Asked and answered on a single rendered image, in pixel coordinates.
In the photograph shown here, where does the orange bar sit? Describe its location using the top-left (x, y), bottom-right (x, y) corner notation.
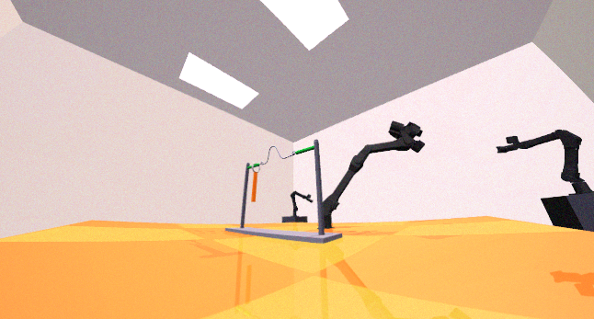
top-left (251, 163), bottom-right (260, 202)

